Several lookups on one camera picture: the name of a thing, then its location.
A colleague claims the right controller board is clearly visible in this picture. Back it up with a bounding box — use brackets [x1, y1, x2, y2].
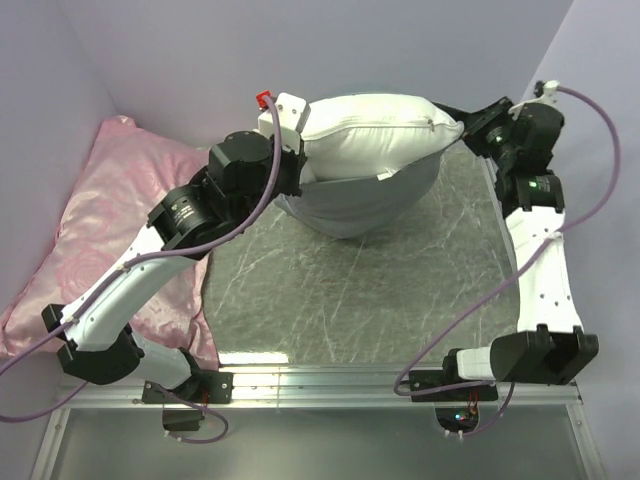
[435, 406, 480, 436]

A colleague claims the purple cable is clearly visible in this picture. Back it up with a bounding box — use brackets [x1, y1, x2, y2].
[393, 85, 622, 439]
[0, 97, 281, 445]

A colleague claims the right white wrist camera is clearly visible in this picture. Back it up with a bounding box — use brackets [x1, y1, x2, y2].
[508, 80, 560, 119]

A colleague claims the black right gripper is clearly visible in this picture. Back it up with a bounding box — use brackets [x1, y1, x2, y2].
[451, 97, 519, 169]

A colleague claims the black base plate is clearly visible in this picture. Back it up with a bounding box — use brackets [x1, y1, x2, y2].
[406, 370, 498, 403]
[141, 370, 234, 404]

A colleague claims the left black controller box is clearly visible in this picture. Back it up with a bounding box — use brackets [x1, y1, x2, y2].
[161, 408, 205, 433]

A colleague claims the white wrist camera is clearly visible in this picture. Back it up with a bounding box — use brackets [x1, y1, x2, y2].
[256, 91, 311, 154]
[508, 80, 560, 119]

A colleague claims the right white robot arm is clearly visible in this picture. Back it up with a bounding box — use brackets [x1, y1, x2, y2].
[440, 98, 599, 400]

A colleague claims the grey pillowcase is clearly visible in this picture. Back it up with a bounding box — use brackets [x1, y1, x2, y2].
[274, 144, 452, 239]

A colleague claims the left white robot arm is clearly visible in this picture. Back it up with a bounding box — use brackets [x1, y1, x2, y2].
[42, 131, 306, 402]

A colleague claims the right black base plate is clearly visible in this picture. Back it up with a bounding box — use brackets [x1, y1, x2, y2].
[406, 370, 498, 403]

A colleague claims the white pillow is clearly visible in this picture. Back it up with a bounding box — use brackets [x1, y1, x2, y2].
[301, 93, 464, 184]

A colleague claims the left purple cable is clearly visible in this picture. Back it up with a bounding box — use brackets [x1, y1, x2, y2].
[0, 97, 281, 445]

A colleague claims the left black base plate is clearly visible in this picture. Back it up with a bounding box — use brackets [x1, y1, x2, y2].
[141, 370, 234, 404]

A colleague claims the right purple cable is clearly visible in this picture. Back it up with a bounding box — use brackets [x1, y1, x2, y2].
[393, 85, 622, 439]

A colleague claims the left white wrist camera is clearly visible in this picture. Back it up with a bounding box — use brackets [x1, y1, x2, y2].
[256, 91, 311, 154]

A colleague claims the aluminium mounting rail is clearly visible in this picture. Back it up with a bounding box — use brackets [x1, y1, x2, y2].
[63, 364, 583, 413]

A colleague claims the pink floral pillow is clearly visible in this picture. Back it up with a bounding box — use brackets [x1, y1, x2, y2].
[1, 116, 218, 369]

